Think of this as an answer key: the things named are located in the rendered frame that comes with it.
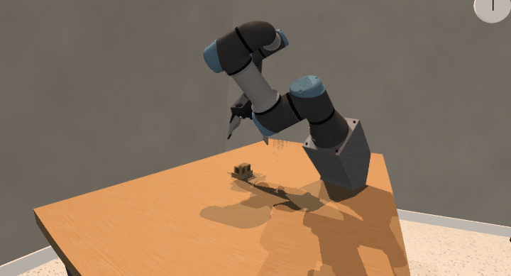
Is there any wooden rectangular tray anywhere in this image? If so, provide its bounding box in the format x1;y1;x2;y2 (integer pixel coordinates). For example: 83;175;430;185
231;170;253;180

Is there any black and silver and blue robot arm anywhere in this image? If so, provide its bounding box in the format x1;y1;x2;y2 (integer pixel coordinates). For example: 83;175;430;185
203;21;349;148

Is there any tan wooden number cube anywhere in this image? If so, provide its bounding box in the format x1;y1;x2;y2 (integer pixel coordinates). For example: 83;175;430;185
240;162;251;172
234;165;246;175

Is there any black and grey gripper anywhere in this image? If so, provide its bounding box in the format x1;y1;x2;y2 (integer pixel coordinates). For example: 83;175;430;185
227;105;268;145

